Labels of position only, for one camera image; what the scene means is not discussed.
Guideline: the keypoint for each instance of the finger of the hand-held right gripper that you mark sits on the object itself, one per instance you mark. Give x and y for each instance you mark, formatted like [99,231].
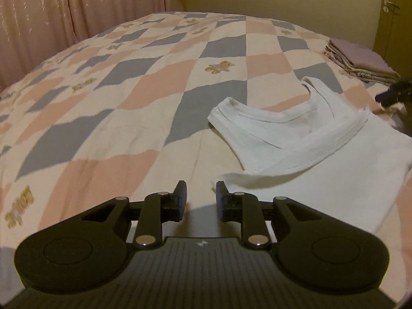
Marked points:
[386,96]

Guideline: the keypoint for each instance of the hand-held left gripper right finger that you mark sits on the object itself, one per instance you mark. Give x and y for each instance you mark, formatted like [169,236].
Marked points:
[222,199]

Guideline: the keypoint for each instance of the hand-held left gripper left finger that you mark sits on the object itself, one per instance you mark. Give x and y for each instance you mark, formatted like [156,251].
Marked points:
[180,199]

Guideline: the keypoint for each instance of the white tank top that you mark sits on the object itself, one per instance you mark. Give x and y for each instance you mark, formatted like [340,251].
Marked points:
[338,167]

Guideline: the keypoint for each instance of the stack of folded clothes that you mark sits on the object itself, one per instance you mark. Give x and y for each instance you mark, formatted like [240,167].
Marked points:
[363,61]

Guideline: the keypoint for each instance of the yellow wooden door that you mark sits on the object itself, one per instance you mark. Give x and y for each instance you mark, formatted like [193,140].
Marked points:
[396,32]

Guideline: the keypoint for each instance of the checked patchwork quilt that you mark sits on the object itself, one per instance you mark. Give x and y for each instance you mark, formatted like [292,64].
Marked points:
[128,103]

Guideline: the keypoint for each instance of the pink curtain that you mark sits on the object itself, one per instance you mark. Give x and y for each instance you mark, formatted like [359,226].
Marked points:
[64,6]

